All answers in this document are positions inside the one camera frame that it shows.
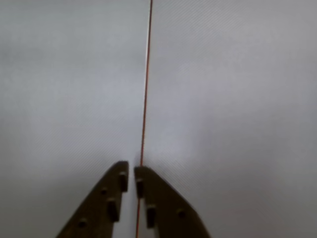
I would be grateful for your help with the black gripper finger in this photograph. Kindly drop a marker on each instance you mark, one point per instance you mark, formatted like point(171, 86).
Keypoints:
point(171, 210)
point(96, 210)

